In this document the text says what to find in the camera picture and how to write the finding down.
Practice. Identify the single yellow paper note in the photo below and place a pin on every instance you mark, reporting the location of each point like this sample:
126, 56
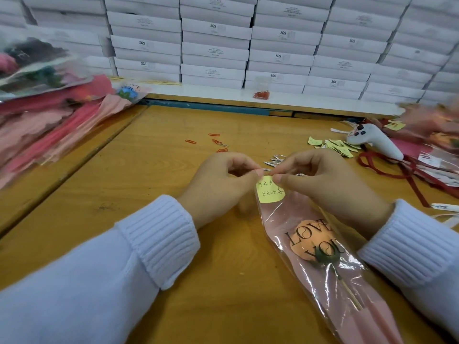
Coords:
393, 126

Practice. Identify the wall of stacked white boxes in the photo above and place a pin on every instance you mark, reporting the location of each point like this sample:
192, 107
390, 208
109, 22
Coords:
279, 42

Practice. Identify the white game controller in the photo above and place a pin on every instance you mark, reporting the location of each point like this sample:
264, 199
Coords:
373, 137

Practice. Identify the person's left thumb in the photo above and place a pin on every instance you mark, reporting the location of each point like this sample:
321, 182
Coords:
247, 180

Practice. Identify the pile of yellow paper notes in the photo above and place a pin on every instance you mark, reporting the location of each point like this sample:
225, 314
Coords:
339, 146

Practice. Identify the small red packet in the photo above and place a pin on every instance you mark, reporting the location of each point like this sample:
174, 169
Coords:
261, 95

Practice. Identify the yellow handwritten sticky note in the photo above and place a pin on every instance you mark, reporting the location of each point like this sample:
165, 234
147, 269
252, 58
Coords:
268, 193

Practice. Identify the person's right hand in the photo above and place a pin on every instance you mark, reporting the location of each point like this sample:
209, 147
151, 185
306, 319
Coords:
333, 189

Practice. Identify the pile of silver scraps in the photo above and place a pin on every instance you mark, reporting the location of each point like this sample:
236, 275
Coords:
275, 161

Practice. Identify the person's right thumb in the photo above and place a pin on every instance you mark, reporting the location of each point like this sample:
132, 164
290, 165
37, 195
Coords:
297, 184

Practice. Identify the white paper tag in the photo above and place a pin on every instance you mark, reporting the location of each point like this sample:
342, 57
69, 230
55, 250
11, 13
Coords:
446, 207

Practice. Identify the white shelf board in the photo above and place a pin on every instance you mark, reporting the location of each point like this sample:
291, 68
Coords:
222, 95

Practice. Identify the pink single flower bouquet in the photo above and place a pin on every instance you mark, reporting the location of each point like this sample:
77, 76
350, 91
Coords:
322, 293

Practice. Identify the dark red ribbon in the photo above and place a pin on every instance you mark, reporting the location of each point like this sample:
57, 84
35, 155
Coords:
412, 179

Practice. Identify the person's right forearm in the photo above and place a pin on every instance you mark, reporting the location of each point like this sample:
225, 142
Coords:
416, 254

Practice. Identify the person's left hand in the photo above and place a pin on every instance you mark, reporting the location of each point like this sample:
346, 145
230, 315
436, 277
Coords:
211, 189

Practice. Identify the person's left forearm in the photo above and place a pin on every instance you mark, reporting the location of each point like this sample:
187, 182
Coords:
89, 279

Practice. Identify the heap of red wrapped bouquets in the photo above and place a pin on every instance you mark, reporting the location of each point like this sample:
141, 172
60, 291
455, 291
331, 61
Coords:
434, 146

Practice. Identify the pile of pink wrapped bouquets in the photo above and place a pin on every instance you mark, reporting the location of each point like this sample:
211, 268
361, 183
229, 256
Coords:
46, 118

